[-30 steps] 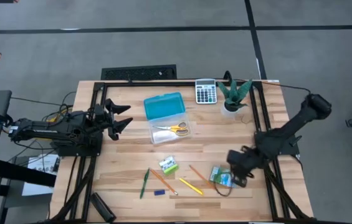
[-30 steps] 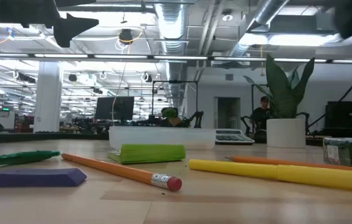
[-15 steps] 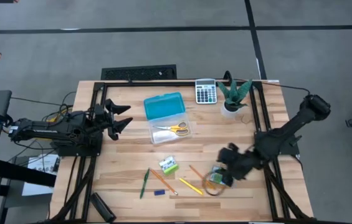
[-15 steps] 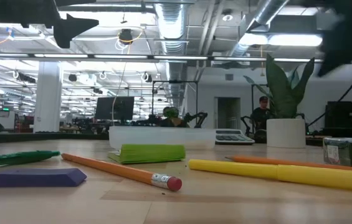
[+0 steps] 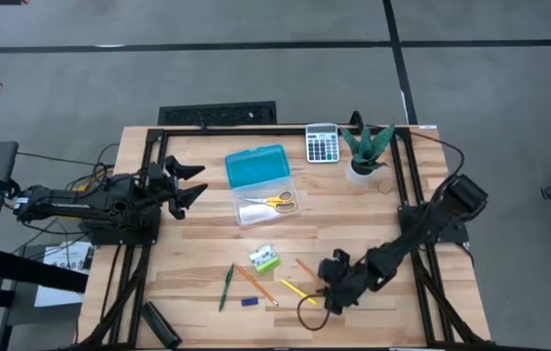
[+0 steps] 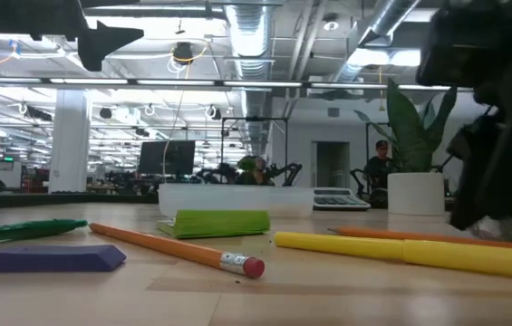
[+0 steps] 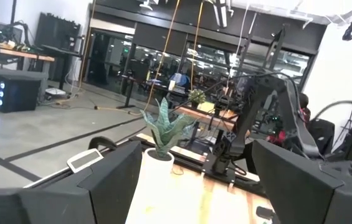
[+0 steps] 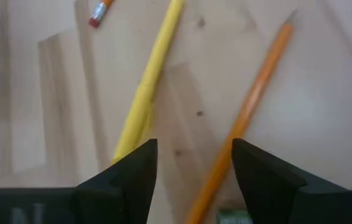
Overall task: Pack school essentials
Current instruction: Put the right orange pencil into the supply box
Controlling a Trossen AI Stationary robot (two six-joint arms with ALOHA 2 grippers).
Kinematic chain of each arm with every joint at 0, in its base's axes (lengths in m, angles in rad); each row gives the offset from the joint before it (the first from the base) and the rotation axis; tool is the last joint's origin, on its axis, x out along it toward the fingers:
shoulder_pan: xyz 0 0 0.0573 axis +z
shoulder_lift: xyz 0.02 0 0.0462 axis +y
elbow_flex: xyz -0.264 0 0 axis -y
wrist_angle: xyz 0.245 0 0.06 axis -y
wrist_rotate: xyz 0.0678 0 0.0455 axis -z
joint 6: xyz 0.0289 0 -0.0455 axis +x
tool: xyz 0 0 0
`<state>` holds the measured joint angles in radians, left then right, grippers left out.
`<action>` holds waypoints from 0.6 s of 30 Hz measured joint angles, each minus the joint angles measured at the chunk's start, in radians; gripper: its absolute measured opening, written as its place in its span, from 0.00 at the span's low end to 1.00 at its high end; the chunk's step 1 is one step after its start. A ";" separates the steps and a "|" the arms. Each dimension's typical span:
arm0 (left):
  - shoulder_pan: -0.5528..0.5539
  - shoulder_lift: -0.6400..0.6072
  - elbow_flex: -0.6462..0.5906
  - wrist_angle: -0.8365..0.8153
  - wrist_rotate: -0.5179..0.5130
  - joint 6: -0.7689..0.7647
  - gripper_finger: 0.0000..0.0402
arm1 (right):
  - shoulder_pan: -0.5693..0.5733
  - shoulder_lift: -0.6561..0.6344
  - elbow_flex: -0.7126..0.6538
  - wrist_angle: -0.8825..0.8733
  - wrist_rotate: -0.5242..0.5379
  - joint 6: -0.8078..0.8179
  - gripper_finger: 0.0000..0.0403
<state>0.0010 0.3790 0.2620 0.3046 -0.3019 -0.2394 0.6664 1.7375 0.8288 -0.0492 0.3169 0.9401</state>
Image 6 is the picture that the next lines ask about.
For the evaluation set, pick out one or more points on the clear pencil box blue lid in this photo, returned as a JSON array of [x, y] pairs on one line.
[[237, 199]]

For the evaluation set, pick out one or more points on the black aluminium table frame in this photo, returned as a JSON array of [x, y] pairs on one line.
[[56, 200]]

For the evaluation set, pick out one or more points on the green plant in white pot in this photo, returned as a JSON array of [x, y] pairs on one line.
[[414, 194]]

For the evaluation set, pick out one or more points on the orange pencil with pink eraser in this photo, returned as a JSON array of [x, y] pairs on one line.
[[169, 248]]

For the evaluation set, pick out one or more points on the black background robot arm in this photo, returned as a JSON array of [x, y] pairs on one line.
[[289, 172]]

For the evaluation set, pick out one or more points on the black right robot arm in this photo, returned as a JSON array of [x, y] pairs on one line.
[[486, 36]]

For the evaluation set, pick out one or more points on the person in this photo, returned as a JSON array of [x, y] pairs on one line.
[[260, 172], [379, 169]]

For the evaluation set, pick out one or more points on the dark computer monitor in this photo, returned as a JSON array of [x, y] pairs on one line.
[[167, 157]]

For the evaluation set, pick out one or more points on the blue-purple wedge eraser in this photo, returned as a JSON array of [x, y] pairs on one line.
[[51, 259]]

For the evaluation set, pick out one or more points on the yellow highlighter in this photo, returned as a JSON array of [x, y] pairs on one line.
[[350, 246]]

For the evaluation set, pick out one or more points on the overhead rig light bar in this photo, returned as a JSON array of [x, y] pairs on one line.
[[169, 83]]

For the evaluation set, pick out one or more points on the white square pillar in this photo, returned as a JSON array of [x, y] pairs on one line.
[[70, 145]]

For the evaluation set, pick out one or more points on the green sticky note pad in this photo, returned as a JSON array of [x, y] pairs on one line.
[[219, 223]]

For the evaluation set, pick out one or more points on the green pen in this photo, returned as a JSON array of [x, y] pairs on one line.
[[20, 230]]

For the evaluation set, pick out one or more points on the grey desk calculator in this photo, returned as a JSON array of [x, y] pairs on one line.
[[337, 199]]

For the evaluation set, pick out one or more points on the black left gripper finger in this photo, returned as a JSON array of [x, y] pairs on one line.
[[101, 43]]

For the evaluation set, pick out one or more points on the black overhead camera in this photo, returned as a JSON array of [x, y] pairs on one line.
[[183, 52]]

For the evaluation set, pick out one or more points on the silver ventilation duct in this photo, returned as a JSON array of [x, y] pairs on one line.
[[248, 36]]

